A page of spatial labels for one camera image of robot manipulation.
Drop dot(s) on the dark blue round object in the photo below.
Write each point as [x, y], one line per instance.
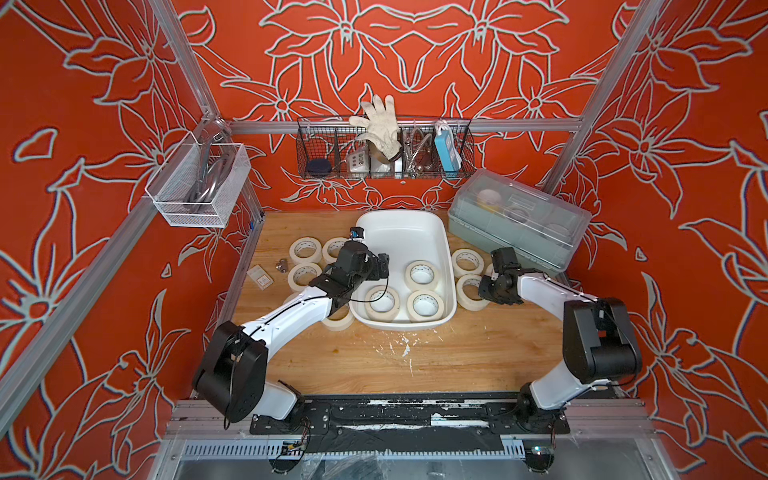
[319, 168]

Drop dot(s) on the white work glove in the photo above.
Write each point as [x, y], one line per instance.
[380, 125]

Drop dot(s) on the blue white box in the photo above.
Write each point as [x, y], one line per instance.
[448, 154]

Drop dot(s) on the black wire wall basket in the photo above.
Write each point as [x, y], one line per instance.
[333, 138]

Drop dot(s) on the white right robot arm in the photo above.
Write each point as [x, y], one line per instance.
[599, 346]

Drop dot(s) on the small clear plastic packet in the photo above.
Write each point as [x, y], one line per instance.
[260, 277]

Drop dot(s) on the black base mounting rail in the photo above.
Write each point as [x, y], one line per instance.
[489, 412]

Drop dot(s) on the white power adapter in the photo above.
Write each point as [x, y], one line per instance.
[358, 162]

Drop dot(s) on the translucent lidded storage box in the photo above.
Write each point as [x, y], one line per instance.
[491, 211]

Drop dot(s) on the white plastic storage tray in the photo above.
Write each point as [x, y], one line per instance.
[407, 236]

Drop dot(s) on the white mesh wall basket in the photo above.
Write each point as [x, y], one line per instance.
[199, 185]

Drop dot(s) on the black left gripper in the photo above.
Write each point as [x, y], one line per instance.
[376, 273]

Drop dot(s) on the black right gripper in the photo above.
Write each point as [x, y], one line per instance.
[482, 291]

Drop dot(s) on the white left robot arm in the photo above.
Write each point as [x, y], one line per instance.
[232, 376]

